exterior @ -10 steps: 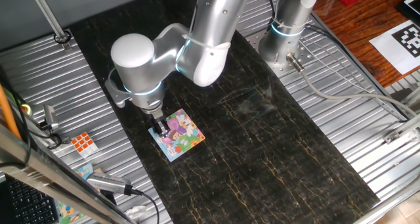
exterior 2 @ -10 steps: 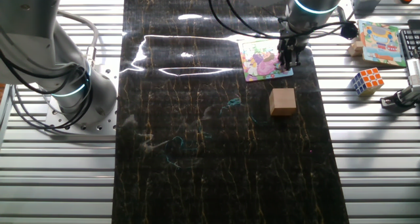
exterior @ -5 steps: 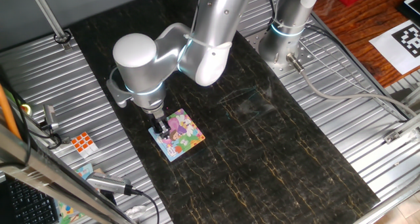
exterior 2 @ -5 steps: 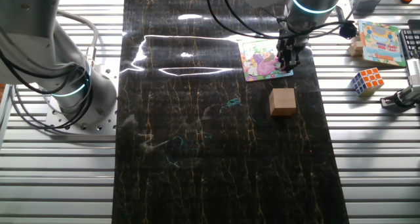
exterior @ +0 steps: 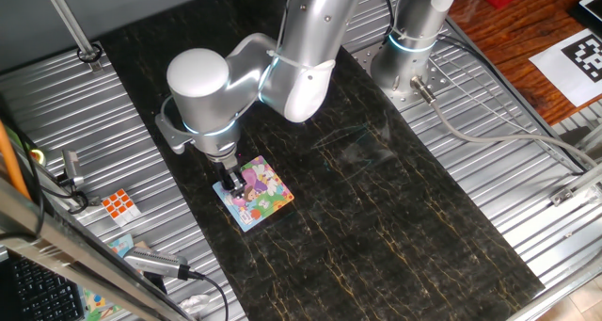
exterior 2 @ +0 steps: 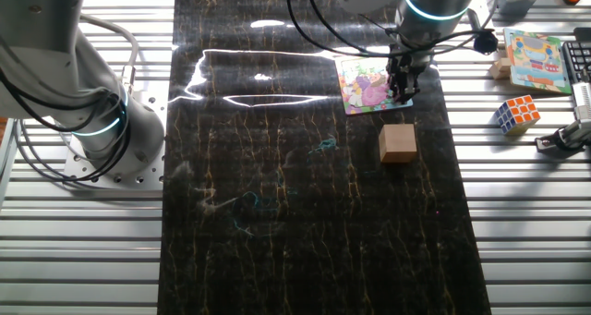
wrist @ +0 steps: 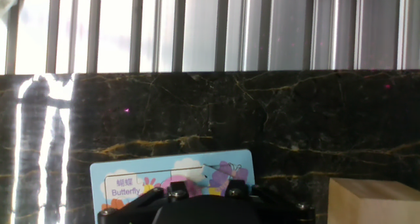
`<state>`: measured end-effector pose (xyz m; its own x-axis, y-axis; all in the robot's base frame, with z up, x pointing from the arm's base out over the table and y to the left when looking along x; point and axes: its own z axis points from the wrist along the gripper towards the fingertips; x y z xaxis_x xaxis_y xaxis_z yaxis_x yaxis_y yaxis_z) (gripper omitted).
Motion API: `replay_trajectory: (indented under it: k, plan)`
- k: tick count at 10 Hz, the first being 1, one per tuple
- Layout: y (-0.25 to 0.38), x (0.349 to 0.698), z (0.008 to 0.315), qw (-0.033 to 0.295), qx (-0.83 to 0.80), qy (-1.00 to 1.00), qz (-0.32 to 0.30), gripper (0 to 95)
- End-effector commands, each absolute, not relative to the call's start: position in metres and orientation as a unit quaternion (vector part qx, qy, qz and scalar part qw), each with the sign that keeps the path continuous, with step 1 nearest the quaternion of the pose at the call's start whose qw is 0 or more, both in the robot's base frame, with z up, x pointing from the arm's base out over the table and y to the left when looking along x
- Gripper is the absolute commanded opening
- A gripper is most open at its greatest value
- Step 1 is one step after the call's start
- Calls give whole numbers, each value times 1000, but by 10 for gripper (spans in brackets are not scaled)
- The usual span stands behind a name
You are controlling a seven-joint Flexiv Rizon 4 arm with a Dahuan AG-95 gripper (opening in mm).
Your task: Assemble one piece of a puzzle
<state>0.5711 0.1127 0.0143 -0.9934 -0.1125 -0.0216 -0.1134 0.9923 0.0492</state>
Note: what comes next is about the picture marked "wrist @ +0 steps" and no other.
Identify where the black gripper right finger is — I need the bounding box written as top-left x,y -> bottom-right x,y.
226,179 -> 250,198

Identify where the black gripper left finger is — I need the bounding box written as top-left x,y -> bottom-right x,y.
167,181 -> 190,200

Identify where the white crumpled plastic bag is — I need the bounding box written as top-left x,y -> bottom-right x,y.
0,0 -> 29,28

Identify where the purple butterfly puzzle piece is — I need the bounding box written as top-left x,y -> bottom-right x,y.
200,163 -> 245,197

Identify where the butterfly girl puzzle board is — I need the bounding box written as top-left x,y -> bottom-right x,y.
89,148 -> 256,224

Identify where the large wooden cube block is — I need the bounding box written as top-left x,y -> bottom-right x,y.
327,177 -> 420,224

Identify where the black marble mat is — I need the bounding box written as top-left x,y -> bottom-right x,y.
0,69 -> 420,224

